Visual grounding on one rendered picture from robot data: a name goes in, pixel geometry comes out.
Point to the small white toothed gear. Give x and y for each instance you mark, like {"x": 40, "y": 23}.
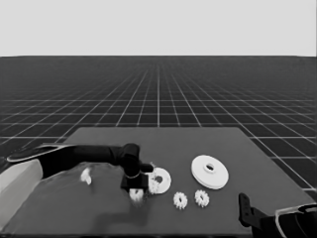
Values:
{"x": 153, "y": 189}
{"x": 205, "y": 199}
{"x": 139, "y": 197}
{"x": 184, "y": 201}

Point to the small white T-shaped piece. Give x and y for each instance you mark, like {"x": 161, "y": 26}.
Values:
{"x": 86, "y": 177}

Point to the white round carrier with pins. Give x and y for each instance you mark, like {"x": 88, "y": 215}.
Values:
{"x": 166, "y": 183}

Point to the large thick white disc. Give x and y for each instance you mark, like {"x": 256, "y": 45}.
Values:
{"x": 211, "y": 180}

